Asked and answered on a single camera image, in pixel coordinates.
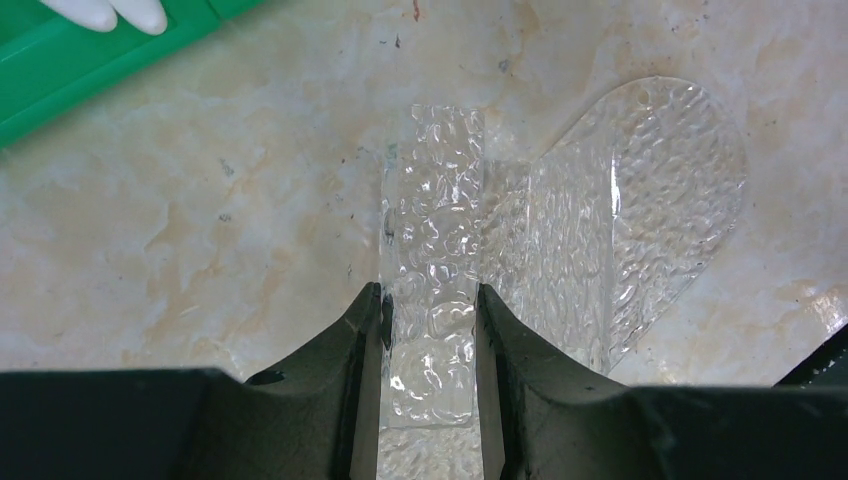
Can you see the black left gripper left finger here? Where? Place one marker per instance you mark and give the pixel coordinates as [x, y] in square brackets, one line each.
[312, 415]

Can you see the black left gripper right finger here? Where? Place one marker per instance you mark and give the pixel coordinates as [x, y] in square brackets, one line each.
[544, 415]

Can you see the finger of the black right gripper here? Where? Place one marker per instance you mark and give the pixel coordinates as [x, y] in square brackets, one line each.
[826, 366]

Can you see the clear textured plastic tray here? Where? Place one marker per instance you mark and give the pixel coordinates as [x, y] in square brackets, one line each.
[588, 244]

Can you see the green compartment bin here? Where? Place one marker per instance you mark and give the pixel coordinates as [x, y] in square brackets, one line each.
[49, 65]

